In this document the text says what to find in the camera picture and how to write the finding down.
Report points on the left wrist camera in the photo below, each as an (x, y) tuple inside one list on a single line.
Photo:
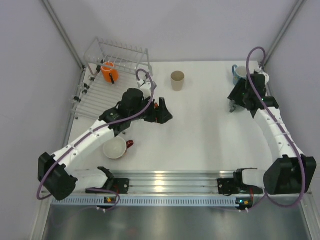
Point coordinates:
[(146, 87)]

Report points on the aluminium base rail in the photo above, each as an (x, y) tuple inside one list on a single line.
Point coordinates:
[(145, 182)]

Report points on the blue mug white interior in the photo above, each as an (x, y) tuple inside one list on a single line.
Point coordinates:
[(238, 72)]

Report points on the orange mug black handle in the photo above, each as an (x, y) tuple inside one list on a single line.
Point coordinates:
[(109, 72)]

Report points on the red mug white interior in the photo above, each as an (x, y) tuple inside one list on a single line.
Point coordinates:
[(116, 148)]

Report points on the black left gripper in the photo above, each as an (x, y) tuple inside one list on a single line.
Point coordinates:
[(157, 114)]

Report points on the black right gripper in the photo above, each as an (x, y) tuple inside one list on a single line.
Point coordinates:
[(236, 95)]

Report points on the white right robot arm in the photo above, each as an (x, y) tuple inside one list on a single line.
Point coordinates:
[(291, 172)]

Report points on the beige handleless cup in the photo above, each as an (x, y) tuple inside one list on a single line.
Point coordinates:
[(177, 80)]

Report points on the perforated grey cable duct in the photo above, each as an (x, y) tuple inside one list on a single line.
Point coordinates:
[(155, 201)]

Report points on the silver wire dish rack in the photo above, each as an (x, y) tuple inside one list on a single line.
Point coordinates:
[(95, 94)]

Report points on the grey green speckled mug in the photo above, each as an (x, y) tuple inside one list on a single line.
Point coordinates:
[(233, 107)]

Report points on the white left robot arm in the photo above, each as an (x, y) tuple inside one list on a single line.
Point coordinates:
[(56, 171)]

